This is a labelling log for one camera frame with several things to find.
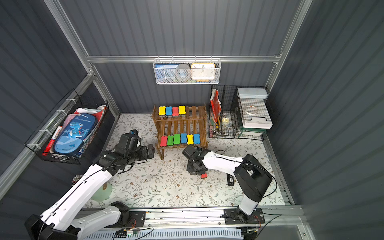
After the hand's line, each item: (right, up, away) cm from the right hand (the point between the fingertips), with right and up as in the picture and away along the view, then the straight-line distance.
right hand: (193, 168), depth 88 cm
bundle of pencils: (-55, 0, -18) cm, 58 cm away
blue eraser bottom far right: (+2, +18, -2) cm, 18 cm away
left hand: (-24, +13, -12) cm, 30 cm away
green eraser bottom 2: (-9, +18, -3) cm, 20 cm away
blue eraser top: (-14, +34, -4) cm, 37 cm away
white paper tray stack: (+44, +46, +17) cm, 66 cm away
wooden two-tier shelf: (-8, +21, +3) cm, 23 cm away
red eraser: (+6, -4, -1) cm, 7 cm away
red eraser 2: (-17, +16, -2) cm, 24 cm away
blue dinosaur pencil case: (-51, +19, -24) cm, 60 cm away
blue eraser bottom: (-6, +18, -2) cm, 19 cm away
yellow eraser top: (-6, +34, -4) cm, 35 cm away
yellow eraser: (-18, +34, -4) cm, 38 cm away
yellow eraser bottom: (-2, +17, -3) cm, 18 cm away
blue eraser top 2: (0, 0, -10) cm, 10 cm away
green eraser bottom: (-13, +17, -3) cm, 22 cm away
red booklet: (+17, +41, +28) cm, 53 cm away
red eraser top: (-10, +33, -5) cm, 35 cm away
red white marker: (-62, +18, -23) cm, 68 cm away
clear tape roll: (+37, +36, +8) cm, 52 cm away
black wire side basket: (-63, +35, -12) cm, 73 cm away
